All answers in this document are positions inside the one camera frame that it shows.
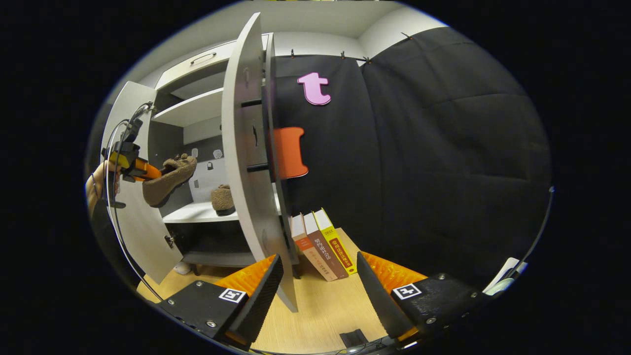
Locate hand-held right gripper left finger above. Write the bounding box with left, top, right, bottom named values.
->
left=155, top=254, right=285, bottom=352

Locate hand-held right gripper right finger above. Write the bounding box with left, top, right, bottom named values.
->
left=356, top=251, right=493, bottom=350

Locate brown shoe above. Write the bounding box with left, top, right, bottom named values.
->
left=142, top=153, right=198, bottom=208
left=210, top=184, right=236, bottom=217

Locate white shoe cabinet door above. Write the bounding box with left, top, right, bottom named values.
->
left=221, top=12, right=299, bottom=313
left=101, top=81, right=184, bottom=284

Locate white shoe cabinet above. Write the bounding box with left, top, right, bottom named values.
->
left=148, top=32, right=299, bottom=270

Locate white cabinet shelf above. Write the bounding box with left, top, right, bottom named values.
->
left=151, top=88, right=225, bottom=128
left=162, top=199, right=240, bottom=224

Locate white cabinet drawer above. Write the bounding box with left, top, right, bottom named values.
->
left=155, top=34, right=270, bottom=92

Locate small black floor object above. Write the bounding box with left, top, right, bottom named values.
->
left=339, top=329, right=369, bottom=349

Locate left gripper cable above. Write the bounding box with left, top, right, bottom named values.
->
left=105, top=101, right=164, bottom=302

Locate black door handle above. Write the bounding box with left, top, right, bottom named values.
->
left=241, top=96, right=278, bottom=174

